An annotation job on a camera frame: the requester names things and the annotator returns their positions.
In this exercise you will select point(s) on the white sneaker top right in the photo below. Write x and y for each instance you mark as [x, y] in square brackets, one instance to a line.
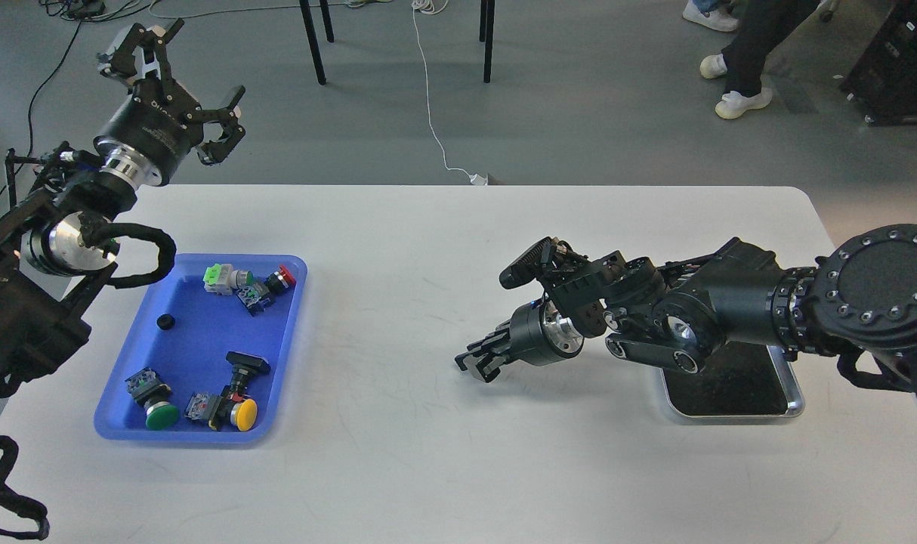
[711, 15]

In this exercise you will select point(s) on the green mushroom push button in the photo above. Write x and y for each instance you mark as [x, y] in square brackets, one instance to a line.
[149, 391]

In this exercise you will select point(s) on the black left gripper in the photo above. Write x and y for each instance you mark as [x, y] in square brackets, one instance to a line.
[146, 139]

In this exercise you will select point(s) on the black table leg right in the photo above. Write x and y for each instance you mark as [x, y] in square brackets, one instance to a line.
[485, 35]

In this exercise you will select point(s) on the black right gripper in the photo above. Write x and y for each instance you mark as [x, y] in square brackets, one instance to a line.
[536, 333]

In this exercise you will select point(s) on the yellow push button switch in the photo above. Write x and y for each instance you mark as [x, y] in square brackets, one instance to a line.
[218, 410]

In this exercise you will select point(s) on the person black trousers leg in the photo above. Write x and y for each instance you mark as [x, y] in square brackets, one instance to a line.
[763, 26]

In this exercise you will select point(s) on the blue plastic tray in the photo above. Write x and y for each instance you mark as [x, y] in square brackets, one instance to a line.
[192, 356]

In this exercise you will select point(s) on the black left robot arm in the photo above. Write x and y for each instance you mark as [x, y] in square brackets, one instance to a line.
[63, 243]

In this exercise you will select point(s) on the black equipment cart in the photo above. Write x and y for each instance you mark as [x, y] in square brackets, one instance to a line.
[883, 82]

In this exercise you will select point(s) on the black table leg left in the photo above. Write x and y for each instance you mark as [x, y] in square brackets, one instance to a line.
[312, 39]

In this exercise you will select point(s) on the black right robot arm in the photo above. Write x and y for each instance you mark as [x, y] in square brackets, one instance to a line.
[859, 304]

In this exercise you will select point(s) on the black push button switch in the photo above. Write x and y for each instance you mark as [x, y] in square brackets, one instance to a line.
[244, 368]

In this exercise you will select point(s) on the black table leg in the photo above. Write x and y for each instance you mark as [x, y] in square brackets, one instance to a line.
[485, 35]
[312, 39]

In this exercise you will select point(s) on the silver metal tray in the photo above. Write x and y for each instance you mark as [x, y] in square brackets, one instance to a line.
[742, 384]

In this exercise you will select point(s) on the white sneaker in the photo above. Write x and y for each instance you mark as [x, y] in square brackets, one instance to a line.
[733, 104]
[711, 15]

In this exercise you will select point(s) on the green white push button switch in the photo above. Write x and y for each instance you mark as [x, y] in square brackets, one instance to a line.
[225, 279]

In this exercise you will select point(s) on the red push button switch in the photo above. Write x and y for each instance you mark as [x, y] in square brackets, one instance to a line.
[257, 294]

